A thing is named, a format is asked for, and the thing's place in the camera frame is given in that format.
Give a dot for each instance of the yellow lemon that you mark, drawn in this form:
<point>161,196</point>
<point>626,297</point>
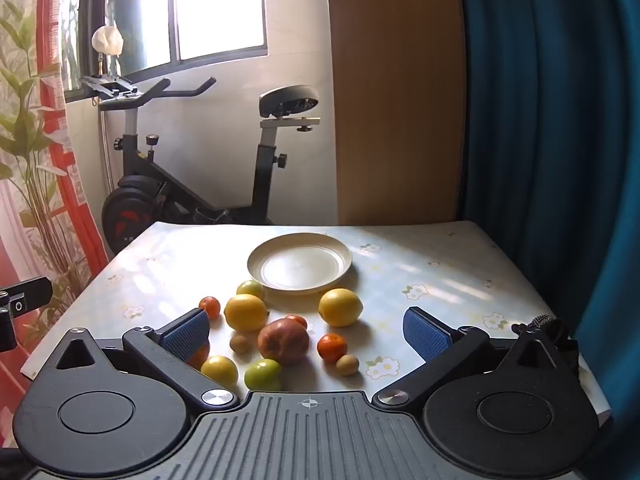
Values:
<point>246,312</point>
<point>340,307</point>

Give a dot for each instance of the brown kiwi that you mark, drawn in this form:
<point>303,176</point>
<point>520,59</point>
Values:
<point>347,364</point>
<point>241,344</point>

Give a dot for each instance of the metal wall pipe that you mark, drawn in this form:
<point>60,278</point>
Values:
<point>105,150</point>

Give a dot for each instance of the blue curtain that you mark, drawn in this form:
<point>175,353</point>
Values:
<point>550,110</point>

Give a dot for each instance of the red apple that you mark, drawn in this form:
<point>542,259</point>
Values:
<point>200,356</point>
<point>283,342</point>

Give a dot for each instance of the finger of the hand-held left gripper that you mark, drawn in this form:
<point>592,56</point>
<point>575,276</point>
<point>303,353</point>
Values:
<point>30,292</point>

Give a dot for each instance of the yellow-green citrus fruit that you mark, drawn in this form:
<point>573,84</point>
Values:
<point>219,370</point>
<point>250,289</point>

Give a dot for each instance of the cream round plate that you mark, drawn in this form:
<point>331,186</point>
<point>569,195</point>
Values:
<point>300,265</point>

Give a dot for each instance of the wooden cabinet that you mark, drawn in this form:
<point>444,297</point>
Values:
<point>395,85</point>

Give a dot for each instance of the black exercise bike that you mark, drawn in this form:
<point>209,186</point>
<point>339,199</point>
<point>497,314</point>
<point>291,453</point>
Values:
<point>262,170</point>

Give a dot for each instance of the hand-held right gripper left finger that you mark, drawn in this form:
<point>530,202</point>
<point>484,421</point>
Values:
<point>185,337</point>

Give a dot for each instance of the floral red curtain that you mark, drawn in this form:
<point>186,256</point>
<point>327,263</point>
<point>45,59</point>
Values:
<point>30,110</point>

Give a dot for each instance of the dark framed window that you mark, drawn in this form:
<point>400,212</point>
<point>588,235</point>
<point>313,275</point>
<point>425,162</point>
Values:
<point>220,5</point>

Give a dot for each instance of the green round fruit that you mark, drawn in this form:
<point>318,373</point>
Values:
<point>262,374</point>

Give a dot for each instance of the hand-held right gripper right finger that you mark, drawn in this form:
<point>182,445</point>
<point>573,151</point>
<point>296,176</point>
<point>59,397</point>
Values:
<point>425,335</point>

